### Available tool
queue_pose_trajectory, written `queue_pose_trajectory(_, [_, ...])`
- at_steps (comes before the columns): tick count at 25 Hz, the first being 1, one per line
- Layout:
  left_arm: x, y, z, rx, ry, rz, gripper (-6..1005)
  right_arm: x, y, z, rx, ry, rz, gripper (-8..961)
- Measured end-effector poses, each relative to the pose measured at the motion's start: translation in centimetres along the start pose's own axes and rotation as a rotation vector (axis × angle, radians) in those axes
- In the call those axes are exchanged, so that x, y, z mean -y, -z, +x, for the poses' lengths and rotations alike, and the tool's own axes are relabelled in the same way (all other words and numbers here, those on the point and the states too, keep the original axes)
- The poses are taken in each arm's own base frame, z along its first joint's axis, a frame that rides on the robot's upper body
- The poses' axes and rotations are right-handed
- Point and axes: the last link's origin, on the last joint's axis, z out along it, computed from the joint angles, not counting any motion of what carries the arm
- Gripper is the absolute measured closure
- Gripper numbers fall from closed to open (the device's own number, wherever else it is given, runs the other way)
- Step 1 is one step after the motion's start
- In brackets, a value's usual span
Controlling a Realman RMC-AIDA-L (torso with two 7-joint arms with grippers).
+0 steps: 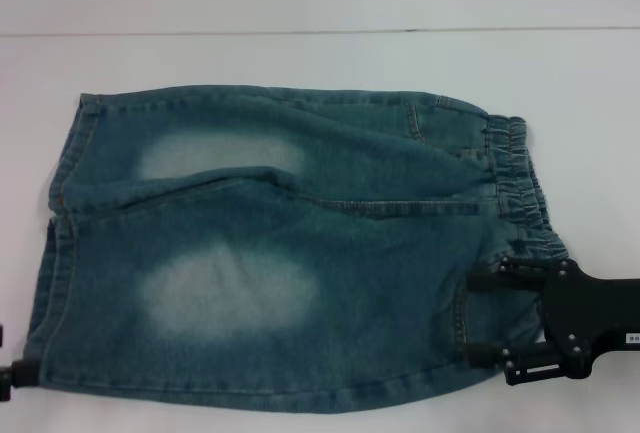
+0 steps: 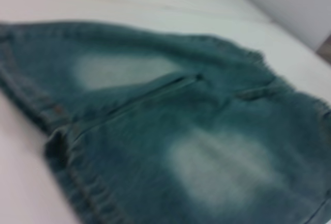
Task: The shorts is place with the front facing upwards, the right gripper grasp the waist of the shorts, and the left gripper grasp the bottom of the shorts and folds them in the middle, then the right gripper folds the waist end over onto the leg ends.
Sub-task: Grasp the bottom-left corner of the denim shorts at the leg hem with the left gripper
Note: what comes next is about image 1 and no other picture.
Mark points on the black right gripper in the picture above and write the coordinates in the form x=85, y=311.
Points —
x=590, y=313

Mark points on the blue faded denim shorts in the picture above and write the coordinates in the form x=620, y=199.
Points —
x=260, y=213

